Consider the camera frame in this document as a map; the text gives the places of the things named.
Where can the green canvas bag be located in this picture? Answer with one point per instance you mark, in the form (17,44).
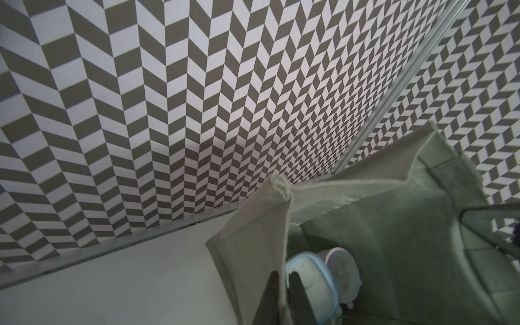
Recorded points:
(397,212)

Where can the light blue square clock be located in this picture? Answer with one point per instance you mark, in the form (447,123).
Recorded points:
(318,284)

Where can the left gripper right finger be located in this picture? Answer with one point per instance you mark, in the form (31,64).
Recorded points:
(301,310)

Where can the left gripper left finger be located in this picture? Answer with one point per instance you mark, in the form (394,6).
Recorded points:
(268,313)

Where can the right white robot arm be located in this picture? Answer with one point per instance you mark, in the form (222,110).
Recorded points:
(497,224)

